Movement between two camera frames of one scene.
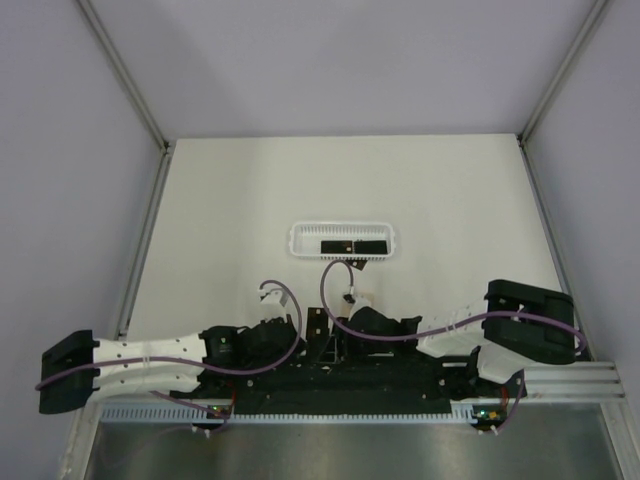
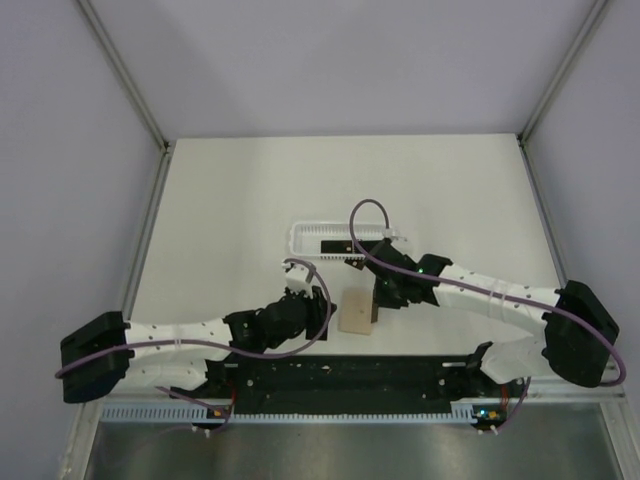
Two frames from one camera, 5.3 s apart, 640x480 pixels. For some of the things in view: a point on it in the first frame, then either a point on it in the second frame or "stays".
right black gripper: (351, 353) → (387, 302)
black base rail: (336, 382) stays
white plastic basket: (305, 238) stays
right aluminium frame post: (552, 87) stays
